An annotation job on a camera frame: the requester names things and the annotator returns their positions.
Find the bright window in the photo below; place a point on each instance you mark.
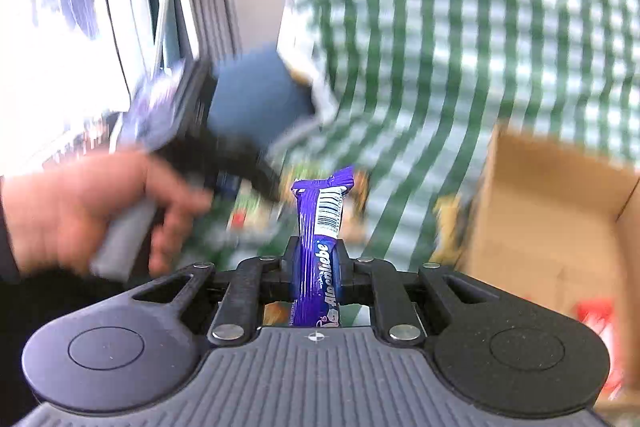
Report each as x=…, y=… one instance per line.
x=45, y=32

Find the yellow snack packet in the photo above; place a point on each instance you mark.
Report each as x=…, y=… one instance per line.
x=447, y=227

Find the blue sofa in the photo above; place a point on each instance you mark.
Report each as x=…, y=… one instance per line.
x=255, y=97

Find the person's left hand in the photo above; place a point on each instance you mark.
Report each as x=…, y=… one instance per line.
x=70, y=207

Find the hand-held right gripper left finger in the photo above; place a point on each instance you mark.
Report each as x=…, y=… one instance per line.
x=292, y=259

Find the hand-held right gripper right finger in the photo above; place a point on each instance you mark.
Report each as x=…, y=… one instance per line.
x=338, y=264

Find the green snack packet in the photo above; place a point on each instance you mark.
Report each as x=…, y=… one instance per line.
x=245, y=219

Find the green checkered cloth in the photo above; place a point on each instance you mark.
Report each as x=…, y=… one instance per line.
x=450, y=57

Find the white sheet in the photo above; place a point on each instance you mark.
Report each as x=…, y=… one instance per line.
x=300, y=52

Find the cardboard box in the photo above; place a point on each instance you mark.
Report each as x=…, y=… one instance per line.
x=540, y=227

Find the red snack packet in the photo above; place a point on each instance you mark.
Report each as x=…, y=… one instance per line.
x=597, y=322

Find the purple snack bar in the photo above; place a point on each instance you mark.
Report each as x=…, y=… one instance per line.
x=315, y=267

